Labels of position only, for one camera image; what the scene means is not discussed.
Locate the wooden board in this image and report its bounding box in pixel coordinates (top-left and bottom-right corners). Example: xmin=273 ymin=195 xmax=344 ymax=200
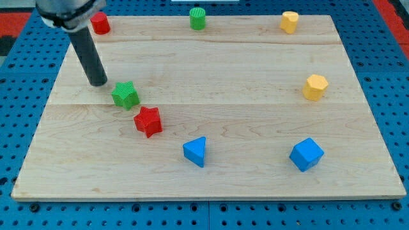
xmin=12 ymin=15 xmax=406 ymax=202

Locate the green cylinder block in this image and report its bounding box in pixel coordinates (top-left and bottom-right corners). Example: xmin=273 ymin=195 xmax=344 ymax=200
xmin=189 ymin=7 xmax=206 ymax=30

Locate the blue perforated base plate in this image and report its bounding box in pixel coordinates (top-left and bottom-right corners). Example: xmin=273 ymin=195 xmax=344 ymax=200
xmin=1 ymin=1 xmax=408 ymax=229

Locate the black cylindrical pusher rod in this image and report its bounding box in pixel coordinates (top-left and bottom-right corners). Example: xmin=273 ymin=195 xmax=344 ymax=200
xmin=68 ymin=27 xmax=107 ymax=86

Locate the red cylinder block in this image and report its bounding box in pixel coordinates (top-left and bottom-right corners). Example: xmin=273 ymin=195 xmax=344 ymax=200
xmin=90 ymin=11 xmax=111 ymax=35

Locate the red star block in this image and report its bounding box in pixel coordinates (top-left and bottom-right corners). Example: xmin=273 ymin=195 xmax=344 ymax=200
xmin=134 ymin=106 xmax=163 ymax=138

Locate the green star block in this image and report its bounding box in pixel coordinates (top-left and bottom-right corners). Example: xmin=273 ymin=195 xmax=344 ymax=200
xmin=111 ymin=81 xmax=140 ymax=111

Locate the yellow hexagon block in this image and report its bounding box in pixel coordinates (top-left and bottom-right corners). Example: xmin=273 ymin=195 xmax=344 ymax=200
xmin=302 ymin=74 xmax=328 ymax=102

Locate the blue cube block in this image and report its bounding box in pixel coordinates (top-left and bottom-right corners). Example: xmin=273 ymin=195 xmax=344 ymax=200
xmin=289 ymin=137 xmax=325 ymax=172

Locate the blue triangle block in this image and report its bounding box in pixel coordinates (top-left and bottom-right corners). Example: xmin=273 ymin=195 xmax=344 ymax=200
xmin=182 ymin=137 xmax=206 ymax=167

